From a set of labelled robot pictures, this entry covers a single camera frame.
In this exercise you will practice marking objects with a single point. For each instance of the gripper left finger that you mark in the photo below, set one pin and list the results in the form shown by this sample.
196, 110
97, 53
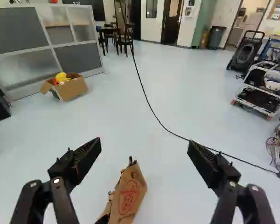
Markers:
60, 172

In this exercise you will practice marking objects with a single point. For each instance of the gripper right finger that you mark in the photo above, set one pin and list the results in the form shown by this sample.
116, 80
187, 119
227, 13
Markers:
220, 166

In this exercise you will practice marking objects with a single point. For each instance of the brown paper grocery bag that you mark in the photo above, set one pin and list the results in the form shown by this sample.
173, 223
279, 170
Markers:
128, 193

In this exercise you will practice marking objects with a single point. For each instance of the open cardboard box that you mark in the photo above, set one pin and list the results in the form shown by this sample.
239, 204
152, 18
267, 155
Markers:
67, 88

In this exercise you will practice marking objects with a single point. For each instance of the white equipment cart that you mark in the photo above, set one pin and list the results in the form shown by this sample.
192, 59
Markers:
261, 91

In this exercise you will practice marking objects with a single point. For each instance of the yellow plush toy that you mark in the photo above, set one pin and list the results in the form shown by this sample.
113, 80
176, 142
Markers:
61, 77

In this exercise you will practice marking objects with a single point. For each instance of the black stroller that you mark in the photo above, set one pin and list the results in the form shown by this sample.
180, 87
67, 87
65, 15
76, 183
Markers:
243, 51

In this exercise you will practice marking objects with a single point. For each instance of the grey panel partition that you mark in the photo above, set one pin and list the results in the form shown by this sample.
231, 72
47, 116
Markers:
44, 44

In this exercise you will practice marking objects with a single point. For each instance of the grey trash bin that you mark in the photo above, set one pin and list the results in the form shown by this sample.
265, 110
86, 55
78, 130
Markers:
216, 37

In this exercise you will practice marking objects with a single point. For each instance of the dark wooden table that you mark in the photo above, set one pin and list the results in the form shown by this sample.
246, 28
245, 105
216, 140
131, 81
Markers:
107, 35

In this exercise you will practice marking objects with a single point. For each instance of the dark wooden chair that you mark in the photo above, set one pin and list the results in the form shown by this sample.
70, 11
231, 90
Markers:
124, 38

